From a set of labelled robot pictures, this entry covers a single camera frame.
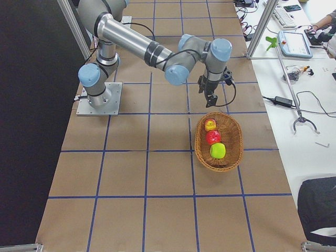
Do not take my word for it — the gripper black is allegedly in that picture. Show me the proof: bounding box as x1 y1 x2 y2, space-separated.
197 75 220 107

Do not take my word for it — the red yellow apple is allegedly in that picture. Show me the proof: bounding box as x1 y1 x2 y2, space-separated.
204 118 217 132

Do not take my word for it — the green apple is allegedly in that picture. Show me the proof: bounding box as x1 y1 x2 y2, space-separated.
210 142 226 159

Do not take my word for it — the person forearm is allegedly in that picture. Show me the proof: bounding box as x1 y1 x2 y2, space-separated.
312 10 335 31

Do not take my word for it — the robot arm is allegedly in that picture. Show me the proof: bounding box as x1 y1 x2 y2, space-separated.
78 1 234 107

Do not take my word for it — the wicker basket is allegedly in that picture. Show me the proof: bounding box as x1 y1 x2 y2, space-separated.
194 112 243 172

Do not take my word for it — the black power adapter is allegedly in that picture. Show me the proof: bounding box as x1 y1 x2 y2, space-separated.
274 96 292 108

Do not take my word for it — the reacher grabber tool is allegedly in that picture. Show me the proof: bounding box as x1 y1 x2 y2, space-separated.
265 36 321 135

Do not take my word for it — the teach pendant tablet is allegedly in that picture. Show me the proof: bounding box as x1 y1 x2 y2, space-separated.
278 30 313 59

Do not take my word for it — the white keyboard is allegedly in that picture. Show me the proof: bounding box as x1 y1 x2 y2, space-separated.
272 6 297 30

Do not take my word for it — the brown paper table cover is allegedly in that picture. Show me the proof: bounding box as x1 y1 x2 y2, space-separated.
36 1 304 251

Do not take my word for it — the black smartphone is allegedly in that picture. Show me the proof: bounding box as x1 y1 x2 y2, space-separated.
283 5 301 12

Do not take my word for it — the black office chair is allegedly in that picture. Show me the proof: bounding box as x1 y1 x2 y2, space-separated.
297 176 335 246

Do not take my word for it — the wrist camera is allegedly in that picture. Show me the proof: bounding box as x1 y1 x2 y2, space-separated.
223 67 234 86

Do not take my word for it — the aluminium frame post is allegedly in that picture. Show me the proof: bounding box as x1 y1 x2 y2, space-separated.
246 0 278 59

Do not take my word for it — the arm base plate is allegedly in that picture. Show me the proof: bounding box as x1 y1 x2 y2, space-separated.
121 16 132 25
76 82 123 116

